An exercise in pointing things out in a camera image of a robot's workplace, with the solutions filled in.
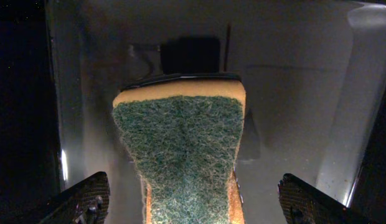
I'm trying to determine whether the rectangular black tray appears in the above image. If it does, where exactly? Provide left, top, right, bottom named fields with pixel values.
left=0, top=1, right=386, bottom=223

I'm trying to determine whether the yellow sponge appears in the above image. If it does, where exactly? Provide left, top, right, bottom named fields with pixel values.
left=113, top=80, right=246, bottom=223

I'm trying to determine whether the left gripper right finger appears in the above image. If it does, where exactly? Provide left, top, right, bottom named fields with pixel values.
left=278, top=173, right=376, bottom=224

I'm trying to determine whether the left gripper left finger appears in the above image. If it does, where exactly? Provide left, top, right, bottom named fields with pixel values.
left=38, top=171, right=110, bottom=224

